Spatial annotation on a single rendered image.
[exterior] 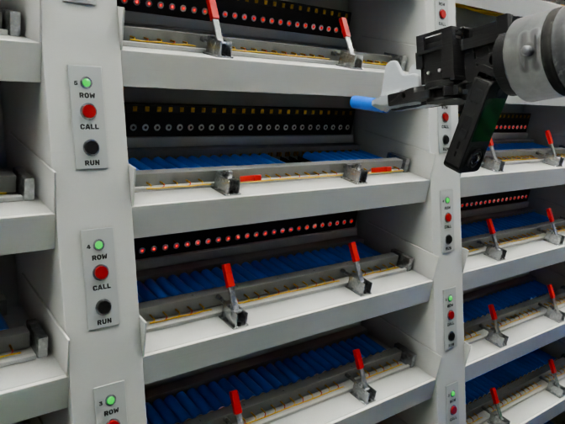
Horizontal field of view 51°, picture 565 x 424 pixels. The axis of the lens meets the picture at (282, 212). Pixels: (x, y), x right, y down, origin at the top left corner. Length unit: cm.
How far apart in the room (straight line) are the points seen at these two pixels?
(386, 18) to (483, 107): 57
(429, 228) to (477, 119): 49
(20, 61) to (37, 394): 38
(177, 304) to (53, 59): 38
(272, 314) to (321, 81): 38
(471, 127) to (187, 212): 38
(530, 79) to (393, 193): 48
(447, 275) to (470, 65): 58
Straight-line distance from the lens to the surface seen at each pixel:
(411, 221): 119
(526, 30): 66
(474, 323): 144
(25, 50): 74
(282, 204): 90
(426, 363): 123
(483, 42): 72
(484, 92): 71
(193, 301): 90
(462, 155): 72
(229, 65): 86
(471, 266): 130
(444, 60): 72
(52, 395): 78
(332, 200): 97
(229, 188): 84
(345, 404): 109
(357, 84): 103
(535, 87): 66
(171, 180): 85
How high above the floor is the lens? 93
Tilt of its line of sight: 5 degrees down
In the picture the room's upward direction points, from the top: 3 degrees counter-clockwise
